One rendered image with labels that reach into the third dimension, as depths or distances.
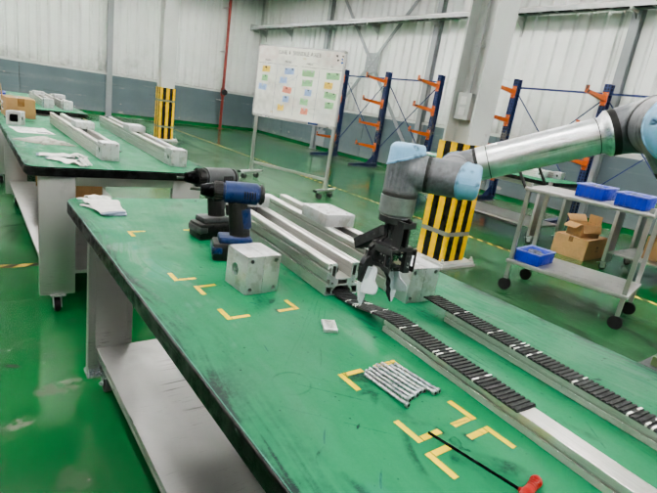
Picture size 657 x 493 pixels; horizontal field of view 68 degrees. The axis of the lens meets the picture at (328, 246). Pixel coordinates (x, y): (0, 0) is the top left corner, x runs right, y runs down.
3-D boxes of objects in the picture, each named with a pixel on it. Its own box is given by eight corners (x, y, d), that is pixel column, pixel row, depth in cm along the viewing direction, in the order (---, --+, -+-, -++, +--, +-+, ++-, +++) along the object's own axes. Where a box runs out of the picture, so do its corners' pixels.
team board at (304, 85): (236, 177, 734) (249, 40, 681) (257, 176, 775) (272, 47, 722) (316, 200, 659) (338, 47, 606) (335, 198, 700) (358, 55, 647)
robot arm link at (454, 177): (483, 159, 104) (432, 151, 106) (484, 167, 93) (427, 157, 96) (475, 196, 106) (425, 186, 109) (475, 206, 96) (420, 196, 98)
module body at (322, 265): (356, 292, 126) (362, 262, 124) (324, 295, 121) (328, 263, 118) (240, 213, 190) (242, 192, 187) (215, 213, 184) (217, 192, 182)
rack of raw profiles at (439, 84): (308, 154, 1256) (320, 64, 1196) (335, 156, 1311) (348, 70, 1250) (396, 179, 1009) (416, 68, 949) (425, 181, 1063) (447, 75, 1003)
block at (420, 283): (439, 299, 131) (447, 266, 128) (404, 303, 124) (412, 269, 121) (416, 287, 138) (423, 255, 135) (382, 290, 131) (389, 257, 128)
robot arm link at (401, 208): (374, 191, 104) (403, 192, 108) (371, 211, 105) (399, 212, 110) (396, 199, 98) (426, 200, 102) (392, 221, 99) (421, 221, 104)
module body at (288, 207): (411, 288, 136) (416, 259, 134) (382, 290, 131) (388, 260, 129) (284, 214, 200) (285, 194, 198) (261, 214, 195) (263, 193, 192)
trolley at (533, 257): (634, 315, 390) (677, 192, 363) (619, 332, 349) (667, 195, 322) (509, 273, 453) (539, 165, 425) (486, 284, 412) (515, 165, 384)
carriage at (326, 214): (352, 235, 161) (355, 215, 159) (324, 235, 155) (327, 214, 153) (327, 222, 173) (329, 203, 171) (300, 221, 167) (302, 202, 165)
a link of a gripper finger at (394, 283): (402, 309, 110) (398, 274, 106) (385, 298, 114) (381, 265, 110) (413, 303, 111) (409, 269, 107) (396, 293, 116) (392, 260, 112)
